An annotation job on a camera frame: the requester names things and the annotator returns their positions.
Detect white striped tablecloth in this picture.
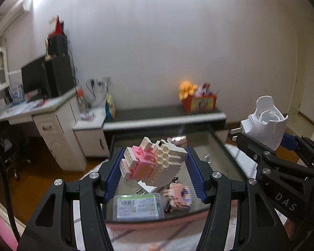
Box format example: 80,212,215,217
73,141,278,251

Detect white wall power strip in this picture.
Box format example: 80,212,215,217
88,77,112,87

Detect black office chair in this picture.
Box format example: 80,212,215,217
0,131,32,181

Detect bottle with orange cap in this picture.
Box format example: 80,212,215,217
77,89,89,113

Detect pink white brick figure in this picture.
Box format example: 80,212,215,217
120,137,188,187

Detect low white cabinet black top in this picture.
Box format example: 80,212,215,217
73,105,228,159

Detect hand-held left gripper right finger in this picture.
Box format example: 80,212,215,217
186,147,295,251

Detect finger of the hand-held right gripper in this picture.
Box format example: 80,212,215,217
237,133,314,183
281,134,314,168

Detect papers on desk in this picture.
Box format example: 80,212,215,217
0,101,46,118

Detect pink box with black rim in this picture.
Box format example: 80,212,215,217
105,129,246,231

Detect black computer monitor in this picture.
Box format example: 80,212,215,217
21,55,49,101

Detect white plug-in device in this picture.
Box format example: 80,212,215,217
230,96,289,151

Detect orange storage box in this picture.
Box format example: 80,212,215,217
182,94,217,112

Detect black speaker box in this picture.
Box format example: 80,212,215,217
48,35,68,55

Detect clear packet with white label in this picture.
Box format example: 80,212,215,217
112,192,165,221

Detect pink upholstered furniture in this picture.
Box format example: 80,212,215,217
0,204,19,251

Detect black cable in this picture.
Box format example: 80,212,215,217
0,141,20,241

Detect small pink doll figure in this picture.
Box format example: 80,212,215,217
163,183,193,210

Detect blue and white boxes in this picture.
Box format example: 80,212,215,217
10,84,24,102

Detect white desk with drawers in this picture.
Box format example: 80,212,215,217
0,91,88,173

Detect white door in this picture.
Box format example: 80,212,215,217
277,0,308,115

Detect red paper item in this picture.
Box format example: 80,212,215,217
48,16,66,36

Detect yellow snack bag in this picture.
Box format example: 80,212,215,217
105,93,116,118

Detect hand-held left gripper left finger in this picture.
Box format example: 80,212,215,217
17,148,126,251

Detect black computer tower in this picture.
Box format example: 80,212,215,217
45,52,76,98

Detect yellow octopus plush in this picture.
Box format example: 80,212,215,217
178,81,198,100

